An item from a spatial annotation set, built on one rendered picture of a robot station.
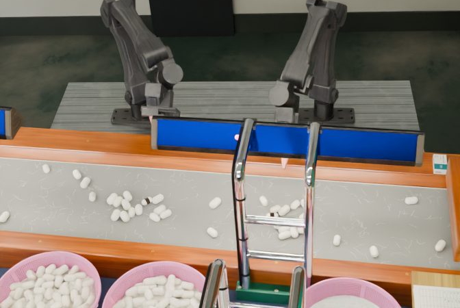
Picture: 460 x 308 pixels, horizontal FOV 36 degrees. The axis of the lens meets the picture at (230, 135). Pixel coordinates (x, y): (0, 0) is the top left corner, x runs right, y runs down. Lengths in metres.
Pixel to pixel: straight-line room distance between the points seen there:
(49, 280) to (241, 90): 0.98
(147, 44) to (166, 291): 0.69
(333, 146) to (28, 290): 0.83
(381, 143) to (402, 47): 2.33
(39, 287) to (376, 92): 1.27
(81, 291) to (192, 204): 0.38
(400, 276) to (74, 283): 0.80
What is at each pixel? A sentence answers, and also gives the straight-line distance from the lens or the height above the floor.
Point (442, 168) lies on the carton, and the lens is 2.03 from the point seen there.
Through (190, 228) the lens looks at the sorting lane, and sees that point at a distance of 1.91.
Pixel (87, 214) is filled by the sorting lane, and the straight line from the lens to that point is 2.00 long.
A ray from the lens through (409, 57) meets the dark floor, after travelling 3.85.
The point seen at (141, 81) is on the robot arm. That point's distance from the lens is 2.27.
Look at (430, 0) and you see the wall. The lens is 3.99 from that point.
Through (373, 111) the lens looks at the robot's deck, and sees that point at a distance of 2.38.
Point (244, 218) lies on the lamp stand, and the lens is 1.60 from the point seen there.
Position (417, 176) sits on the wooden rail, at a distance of 2.03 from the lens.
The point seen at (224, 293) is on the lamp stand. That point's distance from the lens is 1.42.
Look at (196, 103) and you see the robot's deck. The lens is 2.43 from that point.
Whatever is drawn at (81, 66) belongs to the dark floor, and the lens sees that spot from 3.92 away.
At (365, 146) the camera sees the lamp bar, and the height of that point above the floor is 1.08.
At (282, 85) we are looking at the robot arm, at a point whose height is 1.02.
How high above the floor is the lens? 2.15
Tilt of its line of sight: 40 degrees down
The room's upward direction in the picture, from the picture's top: 4 degrees counter-clockwise
